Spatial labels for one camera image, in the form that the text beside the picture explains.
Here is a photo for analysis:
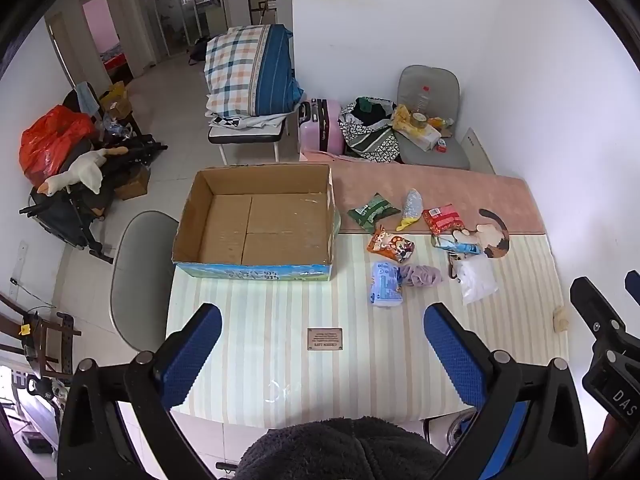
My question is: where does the grey round-backed chair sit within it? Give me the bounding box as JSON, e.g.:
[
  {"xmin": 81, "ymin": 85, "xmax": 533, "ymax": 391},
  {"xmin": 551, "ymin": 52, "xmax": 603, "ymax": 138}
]
[{"xmin": 110, "ymin": 210, "xmax": 181, "ymax": 353}]

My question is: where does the plaid and blue folded quilt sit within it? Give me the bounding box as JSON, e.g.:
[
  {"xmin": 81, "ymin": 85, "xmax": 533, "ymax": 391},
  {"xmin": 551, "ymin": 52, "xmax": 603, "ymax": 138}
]
[{"xmin": 204, "ymin": 24, "xmax": 304, "ymax": 118}]

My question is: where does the clear plastic bottle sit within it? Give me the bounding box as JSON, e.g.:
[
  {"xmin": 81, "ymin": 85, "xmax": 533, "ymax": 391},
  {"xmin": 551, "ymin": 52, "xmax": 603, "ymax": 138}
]
[{"xmin": 412, "ymin": 85, "xmax": 432, "ymax": 116}]

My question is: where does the brown cardboard box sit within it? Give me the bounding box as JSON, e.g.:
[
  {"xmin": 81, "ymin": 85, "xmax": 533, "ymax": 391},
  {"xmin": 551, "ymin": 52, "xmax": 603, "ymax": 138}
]
[{"xmin": 114, "ymin": 165, "xmax": 152, "ymax": 201}]

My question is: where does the red snack packet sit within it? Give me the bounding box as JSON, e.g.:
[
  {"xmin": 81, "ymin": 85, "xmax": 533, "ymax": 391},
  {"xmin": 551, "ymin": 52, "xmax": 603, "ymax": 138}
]
[{"xmin": 422, "ymin": 203, "xmax": 468, "ymax": 236}]

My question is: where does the white folded sheet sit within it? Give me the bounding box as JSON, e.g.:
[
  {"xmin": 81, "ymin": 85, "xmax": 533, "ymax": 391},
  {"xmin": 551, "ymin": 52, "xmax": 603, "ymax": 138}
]
[{"xmin": 207, "ymin": 110, "xmax": 287, "ymax": 132}]

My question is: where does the pink flat bag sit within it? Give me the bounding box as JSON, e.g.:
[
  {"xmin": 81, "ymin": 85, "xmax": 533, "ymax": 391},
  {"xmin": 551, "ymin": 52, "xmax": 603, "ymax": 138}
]
[{"xmin": 302, "ymin": 149, "xmax": 351, "ymax": 164}]

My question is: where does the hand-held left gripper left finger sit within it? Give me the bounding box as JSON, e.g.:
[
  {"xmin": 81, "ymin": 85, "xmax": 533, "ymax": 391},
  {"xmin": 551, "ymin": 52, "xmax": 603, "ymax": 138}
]
[{"xmin": 57, "ymin": 302, "xmax": 223, "ymax": 480}]

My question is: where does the white wall power strip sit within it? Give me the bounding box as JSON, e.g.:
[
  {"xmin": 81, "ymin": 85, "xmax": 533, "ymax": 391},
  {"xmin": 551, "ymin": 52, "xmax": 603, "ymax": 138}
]
[{"xmin": 10, "ymin": 242, "xmax": 28, "ymax": 283}]

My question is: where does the green snack packet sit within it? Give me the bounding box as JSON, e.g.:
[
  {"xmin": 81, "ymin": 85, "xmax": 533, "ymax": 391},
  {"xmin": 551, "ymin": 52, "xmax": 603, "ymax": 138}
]
[{"xmin": 348, "ymin": 193, "xmax": 402, "ymax": 233}]

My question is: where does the white leaning board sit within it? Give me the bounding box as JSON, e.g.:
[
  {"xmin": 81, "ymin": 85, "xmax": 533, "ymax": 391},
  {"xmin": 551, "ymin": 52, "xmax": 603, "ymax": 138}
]
[{"xmin": 461, "ymin": 127, "xmax": 497, "ymax": 175}]

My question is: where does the dark wooden chair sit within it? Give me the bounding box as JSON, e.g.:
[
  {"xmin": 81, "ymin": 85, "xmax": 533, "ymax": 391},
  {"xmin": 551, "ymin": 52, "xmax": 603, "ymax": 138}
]
[{"xmin": 62, "ymin": 82, "xmax": 143, "ymax": 141}]

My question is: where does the dark wooden stand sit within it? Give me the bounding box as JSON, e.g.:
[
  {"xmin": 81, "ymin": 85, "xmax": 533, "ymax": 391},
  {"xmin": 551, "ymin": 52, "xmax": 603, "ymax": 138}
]
[{"xmin": 0, "ymin": 290, "xmax": 83, "ymax": 391}]

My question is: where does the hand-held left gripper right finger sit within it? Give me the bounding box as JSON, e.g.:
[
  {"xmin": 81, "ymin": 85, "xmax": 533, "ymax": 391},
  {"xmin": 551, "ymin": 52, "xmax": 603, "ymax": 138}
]
[{"xmin": 424, "ymin": 302, "xmax": 588, "ymax": 480}]

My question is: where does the white plastic bag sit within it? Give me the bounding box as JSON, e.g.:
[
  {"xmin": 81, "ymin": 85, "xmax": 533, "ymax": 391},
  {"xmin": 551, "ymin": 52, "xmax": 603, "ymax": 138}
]
[{"xmin": 452, "ymin": 255, "xmax": 499, "ymax": 306}]

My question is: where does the black and white patterned bag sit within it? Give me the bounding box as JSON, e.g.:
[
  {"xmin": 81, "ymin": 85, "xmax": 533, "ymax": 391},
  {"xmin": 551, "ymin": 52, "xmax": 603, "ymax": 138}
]
[{"xmin": 338, "ymin": 97, "xmax": 403, "ymax": 163}]

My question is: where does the orange cartoon snack packet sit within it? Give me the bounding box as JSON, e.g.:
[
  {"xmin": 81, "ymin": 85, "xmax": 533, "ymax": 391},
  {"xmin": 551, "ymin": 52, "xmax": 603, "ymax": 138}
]
[{"xmin": 367, "ymin": 225, "xmax": 416, "ymax": 264}]

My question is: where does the purple fabric scrunchie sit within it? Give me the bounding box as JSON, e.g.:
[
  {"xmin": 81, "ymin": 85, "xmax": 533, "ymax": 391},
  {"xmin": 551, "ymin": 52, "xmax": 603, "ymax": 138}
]
[{"xmin": 398, "ymin": 262, "xmax": 445, "ymax": 289}]

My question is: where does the striped pink cat table mat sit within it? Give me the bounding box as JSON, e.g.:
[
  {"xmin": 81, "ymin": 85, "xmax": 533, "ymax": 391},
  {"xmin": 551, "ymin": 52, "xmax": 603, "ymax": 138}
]
[{"xmin": 165, "ymin": 162, "xmax": 571, "ymax": 428}]

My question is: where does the white goose plush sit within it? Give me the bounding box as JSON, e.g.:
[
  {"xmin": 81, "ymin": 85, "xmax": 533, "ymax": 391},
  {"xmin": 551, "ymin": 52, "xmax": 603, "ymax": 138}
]
[{"xmin": 39, "ymin": 146, "xmax": 132, "ymax": 197}]

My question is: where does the yellow cardboard box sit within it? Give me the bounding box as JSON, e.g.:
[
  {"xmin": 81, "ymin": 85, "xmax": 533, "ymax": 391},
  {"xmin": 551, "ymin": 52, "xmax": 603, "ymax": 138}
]
[{"xmin": 100, "ymin": 81, "xmax": 132, "ymax": 116}]

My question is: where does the grey cushioned chair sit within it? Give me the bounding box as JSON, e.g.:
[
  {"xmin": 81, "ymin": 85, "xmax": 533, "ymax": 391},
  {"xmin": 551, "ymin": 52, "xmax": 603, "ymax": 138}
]
[{"xmin": 397, "ymin": 65, "xmax": 472, "ymax": 171}]

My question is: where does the blue and white packet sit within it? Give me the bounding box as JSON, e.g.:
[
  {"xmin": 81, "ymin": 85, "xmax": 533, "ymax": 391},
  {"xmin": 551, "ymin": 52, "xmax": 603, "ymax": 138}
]
[{"xmin": 431, "ymin": 234, "xmax": 483, "ymax": 256}]

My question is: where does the black folded stroller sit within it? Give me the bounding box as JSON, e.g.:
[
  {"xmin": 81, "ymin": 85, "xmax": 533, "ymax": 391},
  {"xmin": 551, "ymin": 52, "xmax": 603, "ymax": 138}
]
[{"xmin": 20, "ymin": 132, "xmax": 168, "ymax": 263}]

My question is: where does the white flat box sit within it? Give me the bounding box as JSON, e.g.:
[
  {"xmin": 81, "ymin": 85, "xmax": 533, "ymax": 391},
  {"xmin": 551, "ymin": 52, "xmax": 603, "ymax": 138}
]
[{"xmin": 397, "ymin": 122, "xmax": 442, "ymax": 152}]

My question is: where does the yellow plastic bag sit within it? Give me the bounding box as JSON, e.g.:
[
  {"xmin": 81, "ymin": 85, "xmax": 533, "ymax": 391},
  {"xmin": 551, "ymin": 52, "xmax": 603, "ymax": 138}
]
[{"xmin": 391, "ymin": 105, "xmax": 416, "ymax": 133}]

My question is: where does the glass sliding door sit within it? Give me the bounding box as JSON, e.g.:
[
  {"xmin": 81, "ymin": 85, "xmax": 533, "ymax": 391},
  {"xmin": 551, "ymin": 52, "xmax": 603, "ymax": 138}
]
[{"xmin": 131, "ymin": 0, "xmax": 211, "ymax": 66}]

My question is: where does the clear bag with yellow end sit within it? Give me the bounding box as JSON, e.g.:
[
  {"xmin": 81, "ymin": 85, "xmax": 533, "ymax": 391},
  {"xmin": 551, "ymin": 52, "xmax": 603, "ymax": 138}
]
[{"xmin": 397, "ymin": 189, "xmax": 424, "ymax": 231}]

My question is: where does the red plastic bag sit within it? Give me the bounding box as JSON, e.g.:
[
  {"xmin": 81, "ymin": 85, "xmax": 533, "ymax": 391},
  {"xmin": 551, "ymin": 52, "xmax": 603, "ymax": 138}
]
[{"xmin": 19, "ymin": 105, "xmax": 98, "ymax": 188}]

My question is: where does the blue towel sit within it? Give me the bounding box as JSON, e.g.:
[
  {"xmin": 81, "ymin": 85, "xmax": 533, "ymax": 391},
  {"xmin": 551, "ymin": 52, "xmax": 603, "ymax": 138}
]
[{"xmin": 75, "ymin": 81, "xmax": 101, "ymax": 118}]

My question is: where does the black padded bench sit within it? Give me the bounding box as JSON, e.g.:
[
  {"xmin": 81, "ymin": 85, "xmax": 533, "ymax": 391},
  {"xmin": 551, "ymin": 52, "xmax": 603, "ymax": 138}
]
[{"xmin": 207, "ymin": 116, "xmax": 291, "ymax": 165}]

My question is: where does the pink suitcase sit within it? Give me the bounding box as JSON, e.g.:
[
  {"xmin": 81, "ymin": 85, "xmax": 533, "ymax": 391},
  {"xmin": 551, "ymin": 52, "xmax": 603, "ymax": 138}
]
[{"xmin": 298, "ymin": 98, "xmax": 346, "ymax": 157}]

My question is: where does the blue tissue pack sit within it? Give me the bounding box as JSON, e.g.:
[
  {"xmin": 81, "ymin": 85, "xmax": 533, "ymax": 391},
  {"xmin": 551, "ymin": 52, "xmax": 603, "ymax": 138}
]
[{"xmin": 370, "ymin": 261, "xmax": 405, "ymax": 308}]

